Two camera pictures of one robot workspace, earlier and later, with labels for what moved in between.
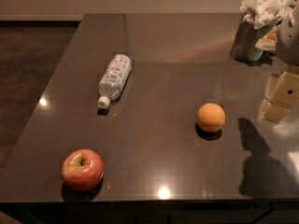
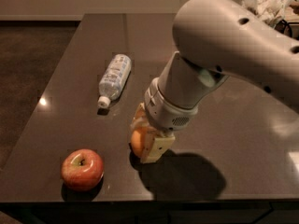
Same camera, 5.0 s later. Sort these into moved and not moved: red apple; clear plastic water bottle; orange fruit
Moved: orange fruit
Not moved: red apple; clear plastic water bottle
